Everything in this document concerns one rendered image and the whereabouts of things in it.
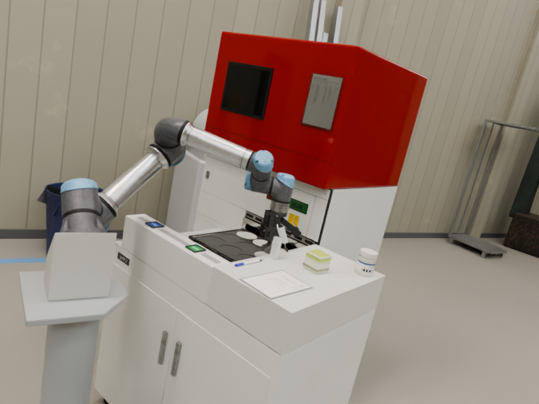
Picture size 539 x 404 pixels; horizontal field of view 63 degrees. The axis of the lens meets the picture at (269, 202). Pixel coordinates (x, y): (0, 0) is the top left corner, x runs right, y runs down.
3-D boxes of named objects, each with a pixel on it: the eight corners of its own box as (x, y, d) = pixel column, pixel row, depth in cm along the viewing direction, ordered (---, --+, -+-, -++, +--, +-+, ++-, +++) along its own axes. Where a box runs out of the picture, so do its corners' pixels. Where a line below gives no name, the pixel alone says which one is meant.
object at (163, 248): (139, 243, 194) (144, 213, 191) (224, 298, 161) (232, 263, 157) (120, 246, 187) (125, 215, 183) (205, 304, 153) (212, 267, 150)
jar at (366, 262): (359, 268, 179) (365, 246, 177) (374, 275, 175) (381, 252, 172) (350, 271, 174) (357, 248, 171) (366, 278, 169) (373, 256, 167)
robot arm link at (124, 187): (58, 210, 151) (168, 117, 176) (70, 228, 164) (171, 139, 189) (83, 230, 149) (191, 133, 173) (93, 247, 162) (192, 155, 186)
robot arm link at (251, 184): (249, 162, 170) (276, 167, 171) (246, 177, 180) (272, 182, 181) (245, 179, 167) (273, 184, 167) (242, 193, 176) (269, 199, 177)
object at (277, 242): (277, 254, 175) (284, 223, 171) (285, 258, 172) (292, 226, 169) (267, 256, 170) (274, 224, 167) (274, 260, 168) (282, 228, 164)
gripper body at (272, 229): (257, 235, 182) (264, 207, 179) (277, 236, 185) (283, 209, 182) (264, 241, 175) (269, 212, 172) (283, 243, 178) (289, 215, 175)
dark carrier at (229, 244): (246, 230, 219) (246, 229, 219) (300, 256, 199) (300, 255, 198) (192, 237, 193) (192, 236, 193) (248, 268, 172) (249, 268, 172)
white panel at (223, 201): (199, 215, 252) (211, 147, 243) (312, 272, 203) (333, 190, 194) (194, 216, 250) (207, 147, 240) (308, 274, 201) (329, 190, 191)
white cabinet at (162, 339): (193, 359, 257) (218, 228, 238) (328, 470, 199) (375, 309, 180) (88, 402, 208) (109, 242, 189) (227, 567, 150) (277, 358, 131)
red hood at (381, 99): (285, 151, 294) (306, 59, 280) (397, 187, 245) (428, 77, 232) (200, 146, 237) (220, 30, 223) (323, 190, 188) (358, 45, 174)
